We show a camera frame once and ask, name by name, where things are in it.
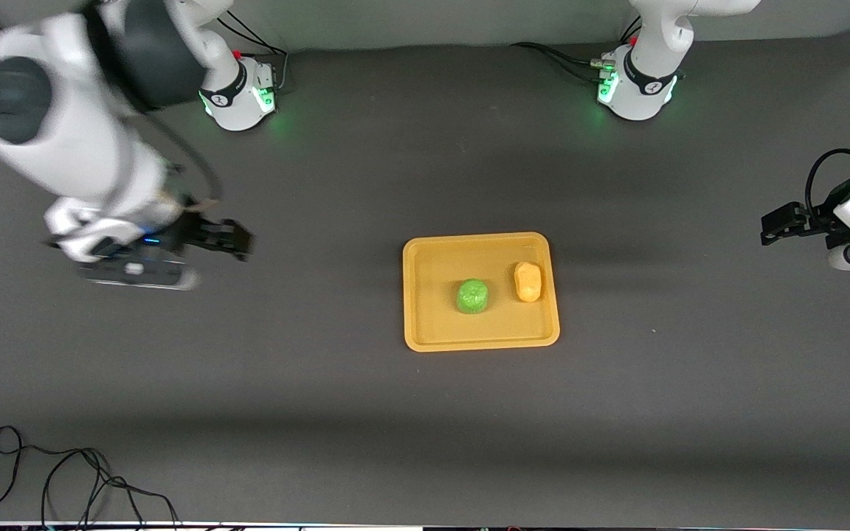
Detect black left arm base cables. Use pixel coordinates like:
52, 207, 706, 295
510, 15, 643, 83

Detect yellow potato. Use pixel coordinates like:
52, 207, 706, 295
514, 261, 543, 304

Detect green apple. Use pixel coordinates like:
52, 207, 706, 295
456, 278, 491, 315

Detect thin black loose cable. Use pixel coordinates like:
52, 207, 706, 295
0, 426, 182, 531

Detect black right arm base cables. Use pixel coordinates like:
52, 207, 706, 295
222, 15, 289, 95

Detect yellow plastic tray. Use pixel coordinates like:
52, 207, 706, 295
402, 232, 561, 353

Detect dark grey table mat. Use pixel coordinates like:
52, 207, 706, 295
0, 26, 850, 528

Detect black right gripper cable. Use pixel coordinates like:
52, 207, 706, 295
122, 111, 223, 211

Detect black arm base cables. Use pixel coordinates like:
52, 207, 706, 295
510, 15, 643, 83
222, 15, 289, 95

